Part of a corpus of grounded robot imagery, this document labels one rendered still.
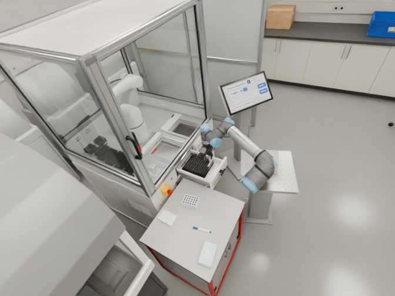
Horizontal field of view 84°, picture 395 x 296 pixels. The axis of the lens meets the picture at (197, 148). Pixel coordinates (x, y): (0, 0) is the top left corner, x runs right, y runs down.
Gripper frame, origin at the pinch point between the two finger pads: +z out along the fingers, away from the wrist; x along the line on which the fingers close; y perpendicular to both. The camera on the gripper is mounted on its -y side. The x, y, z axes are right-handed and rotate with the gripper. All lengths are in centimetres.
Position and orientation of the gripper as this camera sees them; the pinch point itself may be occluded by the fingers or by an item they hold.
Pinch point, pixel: (207, 160)
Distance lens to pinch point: 177.0
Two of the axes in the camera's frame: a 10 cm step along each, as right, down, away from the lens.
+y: 4.8, -6.7, 5.7
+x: -8.7, -2.8, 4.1
